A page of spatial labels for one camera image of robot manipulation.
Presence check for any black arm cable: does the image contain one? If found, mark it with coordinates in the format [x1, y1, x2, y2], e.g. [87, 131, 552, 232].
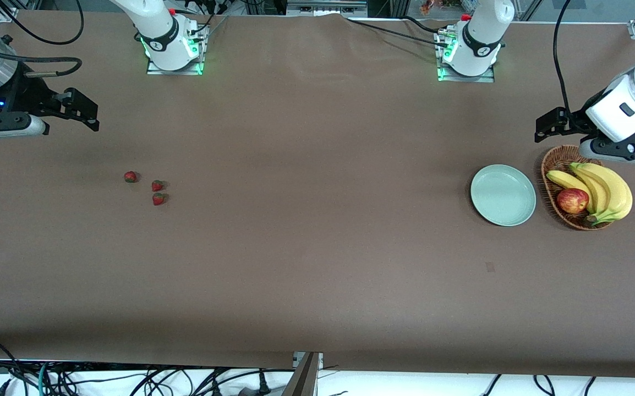
[553, 0, 574, 113]
[0, 0, 85, 78]

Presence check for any red apple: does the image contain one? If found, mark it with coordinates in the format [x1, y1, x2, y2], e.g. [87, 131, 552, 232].
[557, 188, 590, 215]

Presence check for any black cable bundle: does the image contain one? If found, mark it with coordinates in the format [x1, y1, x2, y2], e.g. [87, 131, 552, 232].
[48, 365, 296, 396]

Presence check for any small yellow banana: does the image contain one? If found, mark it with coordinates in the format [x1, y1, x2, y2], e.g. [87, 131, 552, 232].
[547, 170, 594, 213]

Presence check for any dark metal beam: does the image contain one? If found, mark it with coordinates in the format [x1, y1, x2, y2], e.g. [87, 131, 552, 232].
[283, 353, 320, 396]

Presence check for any pale green plate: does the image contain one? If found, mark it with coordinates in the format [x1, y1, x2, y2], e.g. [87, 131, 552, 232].
[470, 164, 537, 227]

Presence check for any silver equipment box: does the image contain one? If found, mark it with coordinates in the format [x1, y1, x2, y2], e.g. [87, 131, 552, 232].
[286, 0, 369, 17]

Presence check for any long black table cable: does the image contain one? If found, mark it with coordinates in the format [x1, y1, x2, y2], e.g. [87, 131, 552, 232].
[345, 16, 453, 49]

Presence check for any silver metal bracket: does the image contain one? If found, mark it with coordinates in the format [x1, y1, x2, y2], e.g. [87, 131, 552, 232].
[293, 351, 324, 371]

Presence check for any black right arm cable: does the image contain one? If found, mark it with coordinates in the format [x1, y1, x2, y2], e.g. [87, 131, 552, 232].
[0, 0, 85, 78]

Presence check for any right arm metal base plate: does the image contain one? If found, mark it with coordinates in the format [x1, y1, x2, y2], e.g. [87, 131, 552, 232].
[146, 25, 208, 76]

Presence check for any brown table cover sheet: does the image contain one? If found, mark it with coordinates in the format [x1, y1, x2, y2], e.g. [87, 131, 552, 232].
[0, 10, 635, 380]

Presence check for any brown wicker basket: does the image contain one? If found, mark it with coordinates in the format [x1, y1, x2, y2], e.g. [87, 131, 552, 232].
[541, 145, 626, 230]

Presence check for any large yellow banana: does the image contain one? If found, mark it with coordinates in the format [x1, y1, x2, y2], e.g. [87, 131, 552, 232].
[573, 163, 633, 226]

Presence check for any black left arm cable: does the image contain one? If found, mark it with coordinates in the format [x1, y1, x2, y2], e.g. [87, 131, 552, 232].
[553, 0, 574, 113]

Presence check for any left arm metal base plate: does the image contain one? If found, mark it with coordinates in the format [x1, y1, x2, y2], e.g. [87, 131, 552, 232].
[436, 30, 496, 84]

